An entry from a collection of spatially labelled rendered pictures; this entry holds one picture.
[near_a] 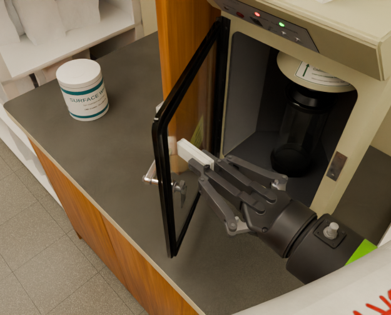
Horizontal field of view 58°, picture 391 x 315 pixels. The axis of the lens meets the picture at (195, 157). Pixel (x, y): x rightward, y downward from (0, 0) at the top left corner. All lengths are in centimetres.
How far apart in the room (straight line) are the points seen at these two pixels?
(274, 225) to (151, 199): 52
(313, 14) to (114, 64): 105
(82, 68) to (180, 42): 48
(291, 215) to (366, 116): 23
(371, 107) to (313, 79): 11
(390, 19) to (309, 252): 28
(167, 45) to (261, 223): 40
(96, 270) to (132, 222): 104
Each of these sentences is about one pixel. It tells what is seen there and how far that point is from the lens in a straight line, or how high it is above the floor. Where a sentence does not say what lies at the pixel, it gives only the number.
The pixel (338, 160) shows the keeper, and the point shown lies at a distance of 69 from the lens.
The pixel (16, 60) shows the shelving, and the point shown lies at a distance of 160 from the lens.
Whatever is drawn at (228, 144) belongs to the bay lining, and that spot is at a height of 105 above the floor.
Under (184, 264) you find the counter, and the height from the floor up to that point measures 94.
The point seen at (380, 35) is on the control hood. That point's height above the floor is 151.
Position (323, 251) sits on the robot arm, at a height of 132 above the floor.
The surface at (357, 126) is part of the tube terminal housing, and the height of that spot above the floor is 130.
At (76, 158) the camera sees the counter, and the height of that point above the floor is 94.
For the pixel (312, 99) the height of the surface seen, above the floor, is 125.
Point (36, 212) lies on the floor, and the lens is 221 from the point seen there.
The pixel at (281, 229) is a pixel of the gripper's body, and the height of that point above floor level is 131.
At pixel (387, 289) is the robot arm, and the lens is 27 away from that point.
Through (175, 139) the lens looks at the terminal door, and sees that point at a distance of 55.
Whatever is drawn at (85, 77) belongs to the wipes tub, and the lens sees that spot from 110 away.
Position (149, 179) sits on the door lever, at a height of 121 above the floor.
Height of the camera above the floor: 170
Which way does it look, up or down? 48 degrees down
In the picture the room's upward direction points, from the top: straight up
